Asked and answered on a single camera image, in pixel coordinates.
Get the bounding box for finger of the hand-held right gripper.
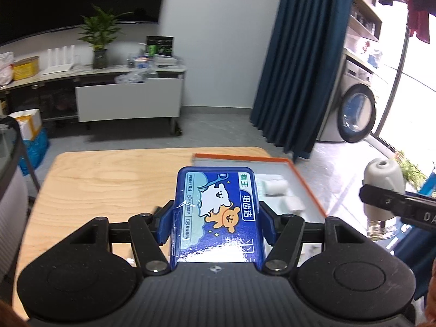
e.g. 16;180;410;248
359;184;436;230

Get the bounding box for long television cabinet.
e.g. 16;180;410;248
0;63;189;135

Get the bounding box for white cabinet drawer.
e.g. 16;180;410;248
75;78;184;123

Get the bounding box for pile of small packets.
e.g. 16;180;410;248
128;53;179;69

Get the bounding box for green plant in glass vase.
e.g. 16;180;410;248
78;4;132;69

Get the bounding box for black television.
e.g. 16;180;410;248
0;0;161;46

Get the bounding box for white plastic bag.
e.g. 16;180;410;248
0;52;16;86

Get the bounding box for red hanging garment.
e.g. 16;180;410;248
407;0;436;45

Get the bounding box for orange-edged white box tray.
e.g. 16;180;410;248
192;153;328;225

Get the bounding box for yellow box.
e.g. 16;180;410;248
13;55;40;81

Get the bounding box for blue cartoon print tin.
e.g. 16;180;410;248
169;166;266;270

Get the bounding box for blue bag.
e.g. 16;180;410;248
17;128;50;178

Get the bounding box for green and black box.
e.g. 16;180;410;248
146;36;174;57

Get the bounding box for white cloth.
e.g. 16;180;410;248
284;196;305;213

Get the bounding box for white router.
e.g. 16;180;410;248
41;45;76;75

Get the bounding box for wall shelf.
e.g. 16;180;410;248
347;0;384;43

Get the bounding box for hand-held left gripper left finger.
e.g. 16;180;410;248
70;200;176;276

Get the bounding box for dark blue curtain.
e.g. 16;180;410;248
250;0;356;161

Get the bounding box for taped cardboard package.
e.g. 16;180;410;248
8;108;43;141

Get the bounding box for clear plastic packets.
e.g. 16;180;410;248
114;69;159;84

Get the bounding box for white washing machine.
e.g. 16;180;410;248
317;48;382;144

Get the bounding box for blue cloth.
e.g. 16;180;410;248
395;225;436;300

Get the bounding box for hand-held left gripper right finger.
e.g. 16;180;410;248
259;202;368;275

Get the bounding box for small potted plant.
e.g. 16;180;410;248
392;150;428;191

